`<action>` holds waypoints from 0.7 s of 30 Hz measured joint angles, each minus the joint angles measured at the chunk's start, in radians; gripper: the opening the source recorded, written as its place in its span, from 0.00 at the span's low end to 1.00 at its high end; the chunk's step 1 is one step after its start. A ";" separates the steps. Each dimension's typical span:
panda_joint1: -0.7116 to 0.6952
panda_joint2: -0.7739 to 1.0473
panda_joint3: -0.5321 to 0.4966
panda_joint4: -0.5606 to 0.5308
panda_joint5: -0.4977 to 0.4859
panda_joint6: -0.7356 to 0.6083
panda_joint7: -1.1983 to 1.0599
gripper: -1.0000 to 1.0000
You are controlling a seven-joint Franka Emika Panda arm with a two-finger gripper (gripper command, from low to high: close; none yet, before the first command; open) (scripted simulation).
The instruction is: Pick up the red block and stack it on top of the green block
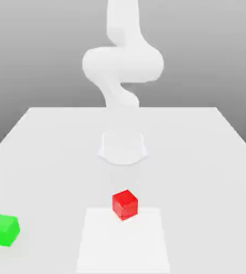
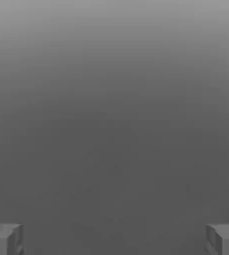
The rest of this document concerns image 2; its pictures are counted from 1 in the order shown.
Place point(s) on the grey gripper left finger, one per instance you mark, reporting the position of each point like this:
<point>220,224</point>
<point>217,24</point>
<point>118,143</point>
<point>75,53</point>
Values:
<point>3,240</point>

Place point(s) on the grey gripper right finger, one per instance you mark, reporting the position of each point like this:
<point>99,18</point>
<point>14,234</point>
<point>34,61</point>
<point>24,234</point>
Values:
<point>226,241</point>

